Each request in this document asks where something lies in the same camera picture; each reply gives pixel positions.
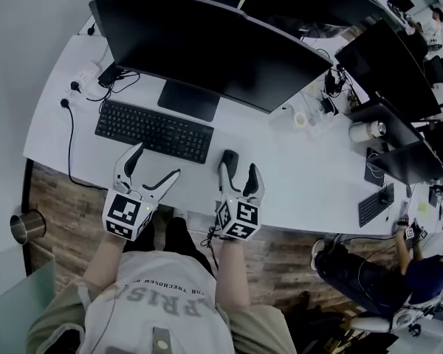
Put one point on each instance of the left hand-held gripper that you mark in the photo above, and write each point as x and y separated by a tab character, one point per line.
123	212

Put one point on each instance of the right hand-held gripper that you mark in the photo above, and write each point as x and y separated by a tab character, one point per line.
240	219

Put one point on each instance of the person's left forearm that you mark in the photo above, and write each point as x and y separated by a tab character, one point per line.
103	264

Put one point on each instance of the person's right forearm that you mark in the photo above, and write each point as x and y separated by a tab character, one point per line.
232	275

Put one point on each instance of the small black keyboard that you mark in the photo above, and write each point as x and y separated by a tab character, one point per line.
373	207

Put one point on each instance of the person's legs in black trousers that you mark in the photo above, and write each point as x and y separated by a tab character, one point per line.
181	242

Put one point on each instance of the pale tape roll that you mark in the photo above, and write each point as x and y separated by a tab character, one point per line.
299	119

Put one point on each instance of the black power adapter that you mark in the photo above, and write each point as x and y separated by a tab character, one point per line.
108	75

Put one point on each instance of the black power plug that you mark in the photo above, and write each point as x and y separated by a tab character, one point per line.
75	87

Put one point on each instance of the white power strip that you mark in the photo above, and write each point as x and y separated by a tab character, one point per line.
77	83

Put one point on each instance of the metal trash bin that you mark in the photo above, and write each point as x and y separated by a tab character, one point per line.
27	227

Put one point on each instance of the person's torso in grey shirt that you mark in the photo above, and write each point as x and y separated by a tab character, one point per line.
158	308

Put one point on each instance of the white insulated bottle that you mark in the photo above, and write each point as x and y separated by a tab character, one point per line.
363	131

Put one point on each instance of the large black curved monitor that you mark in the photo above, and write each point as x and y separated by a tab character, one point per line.
214	46

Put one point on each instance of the dark grey box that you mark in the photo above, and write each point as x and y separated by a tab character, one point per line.
97	17

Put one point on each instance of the black side monitor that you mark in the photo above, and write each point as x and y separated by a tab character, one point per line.
409	160

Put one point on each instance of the frosted glass panel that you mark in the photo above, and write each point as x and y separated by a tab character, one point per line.
14	308

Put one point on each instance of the white office chair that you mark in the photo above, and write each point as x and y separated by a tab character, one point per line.
402	317

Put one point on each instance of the black wall plug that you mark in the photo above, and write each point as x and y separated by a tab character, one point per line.
91	30

